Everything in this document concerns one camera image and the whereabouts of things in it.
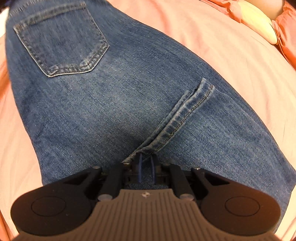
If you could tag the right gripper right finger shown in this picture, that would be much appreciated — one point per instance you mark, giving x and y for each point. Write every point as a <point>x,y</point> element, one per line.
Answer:
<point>228,205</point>

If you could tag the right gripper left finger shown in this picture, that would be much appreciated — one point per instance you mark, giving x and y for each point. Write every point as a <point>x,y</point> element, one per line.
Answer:
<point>62,206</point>

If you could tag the blue denim jeans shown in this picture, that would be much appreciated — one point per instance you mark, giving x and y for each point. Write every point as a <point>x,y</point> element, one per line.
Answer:
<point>96,87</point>

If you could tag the orange bed sheet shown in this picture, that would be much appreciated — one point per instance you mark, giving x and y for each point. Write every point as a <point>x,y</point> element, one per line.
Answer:
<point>255,68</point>

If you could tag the right orange pillow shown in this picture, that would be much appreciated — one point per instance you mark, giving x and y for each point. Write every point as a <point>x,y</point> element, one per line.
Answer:
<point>283,24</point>

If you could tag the yellow small cushion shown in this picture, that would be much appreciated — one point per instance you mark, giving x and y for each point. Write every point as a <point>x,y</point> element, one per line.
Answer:
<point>257,15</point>

